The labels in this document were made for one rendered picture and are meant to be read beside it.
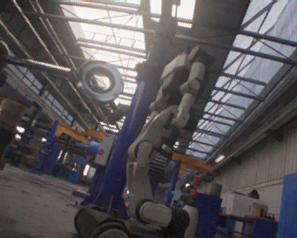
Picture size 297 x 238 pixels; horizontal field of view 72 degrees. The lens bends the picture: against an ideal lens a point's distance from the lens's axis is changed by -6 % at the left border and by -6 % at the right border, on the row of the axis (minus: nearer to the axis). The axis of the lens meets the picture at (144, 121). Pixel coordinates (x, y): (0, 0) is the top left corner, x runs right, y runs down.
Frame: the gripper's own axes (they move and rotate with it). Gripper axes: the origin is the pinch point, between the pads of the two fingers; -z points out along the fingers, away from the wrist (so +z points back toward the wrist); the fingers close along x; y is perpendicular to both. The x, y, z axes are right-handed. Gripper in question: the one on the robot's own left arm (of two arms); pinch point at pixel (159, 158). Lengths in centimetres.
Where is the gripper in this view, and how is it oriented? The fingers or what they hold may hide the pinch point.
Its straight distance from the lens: 118.8
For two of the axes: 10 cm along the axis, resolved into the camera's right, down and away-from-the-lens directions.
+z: 4.6, -8.0, 3.9
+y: 4.1, -2.0, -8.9
